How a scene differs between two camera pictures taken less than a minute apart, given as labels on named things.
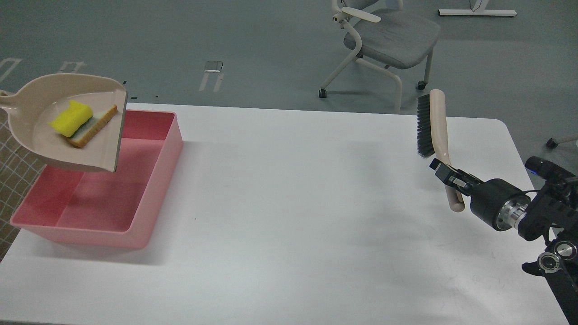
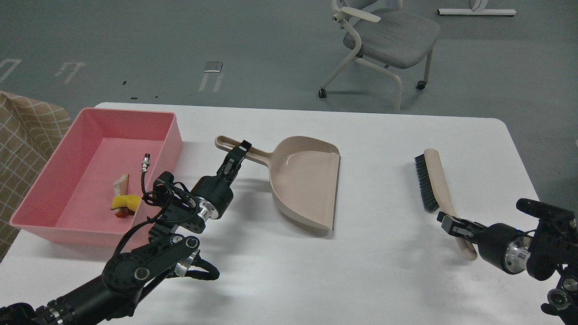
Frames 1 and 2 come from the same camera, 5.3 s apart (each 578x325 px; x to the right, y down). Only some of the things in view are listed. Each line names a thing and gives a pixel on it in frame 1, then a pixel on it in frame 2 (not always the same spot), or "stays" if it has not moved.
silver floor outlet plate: x=213 y=66 stays
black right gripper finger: x=435 y=163 → x=441 y=214
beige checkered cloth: x=20 y=166 stays
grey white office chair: x=386 y=40 stays
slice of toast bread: x=97 y=121 → x=120 y=186
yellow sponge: x=72 y=121 → x=131 y=201
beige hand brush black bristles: x=432 y=136 → x=436 y=194
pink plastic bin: x=92 y=209 stays
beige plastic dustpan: x=76 y=119 → x=303 y=171
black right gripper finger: x=453 y=179 → x=461 y=229
